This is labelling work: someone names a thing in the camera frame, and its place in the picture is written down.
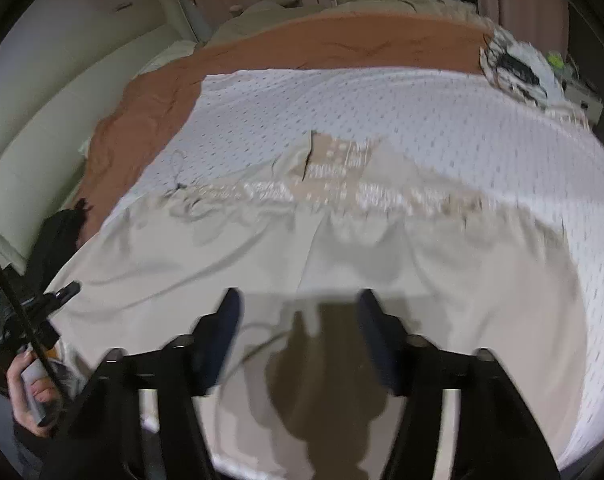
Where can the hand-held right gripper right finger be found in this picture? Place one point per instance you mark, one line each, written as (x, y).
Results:
(381, 345)

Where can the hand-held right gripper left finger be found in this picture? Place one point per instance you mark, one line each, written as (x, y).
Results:
(217, 345)

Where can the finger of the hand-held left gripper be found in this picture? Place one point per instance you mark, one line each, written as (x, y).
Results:
(64, 292)

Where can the beige jacket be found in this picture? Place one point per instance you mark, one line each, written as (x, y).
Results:
(292, 250)

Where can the person's left hand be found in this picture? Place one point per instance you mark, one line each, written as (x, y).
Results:
(19, 400)

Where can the dark cloth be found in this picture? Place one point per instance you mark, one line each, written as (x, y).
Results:
(57, 245)

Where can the cream padded headboard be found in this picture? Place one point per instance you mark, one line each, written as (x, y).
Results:
(47, 135)

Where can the white dotted bedsheet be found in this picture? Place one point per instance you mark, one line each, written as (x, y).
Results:
(431, 110)

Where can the orange blanket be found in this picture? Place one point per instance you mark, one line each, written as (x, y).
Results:
(282, 45)

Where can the black device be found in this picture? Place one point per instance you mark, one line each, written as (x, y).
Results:
(519, 70)

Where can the white box with green item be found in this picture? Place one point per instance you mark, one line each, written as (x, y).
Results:
(584, 100)

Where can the green object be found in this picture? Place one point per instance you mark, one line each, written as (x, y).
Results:
(555, 60)

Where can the cream fluffy blanket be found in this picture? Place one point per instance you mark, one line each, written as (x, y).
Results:
(406, 0)

